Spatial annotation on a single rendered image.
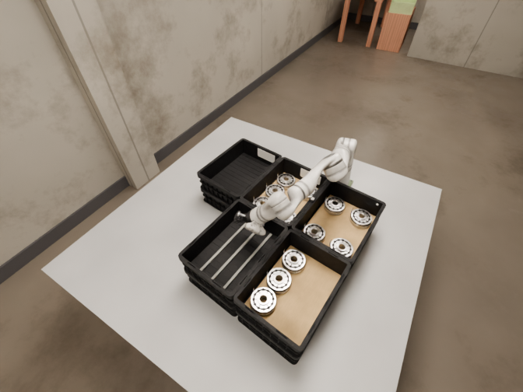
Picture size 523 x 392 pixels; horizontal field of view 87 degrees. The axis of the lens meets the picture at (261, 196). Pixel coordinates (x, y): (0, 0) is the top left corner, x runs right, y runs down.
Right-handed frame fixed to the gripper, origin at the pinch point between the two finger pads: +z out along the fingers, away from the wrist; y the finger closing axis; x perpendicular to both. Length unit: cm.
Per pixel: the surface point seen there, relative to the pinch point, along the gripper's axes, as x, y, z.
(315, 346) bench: 41, -40, -13
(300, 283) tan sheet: 19.6, -27.1, -13.4
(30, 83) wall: -63, 131, 85
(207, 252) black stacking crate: 14.7, 7.6, 12.6
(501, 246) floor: -66, -217, -16
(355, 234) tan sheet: -10, -50, -20
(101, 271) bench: 33, 44, 49
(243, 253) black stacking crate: 11.7, -6.4, 3.8
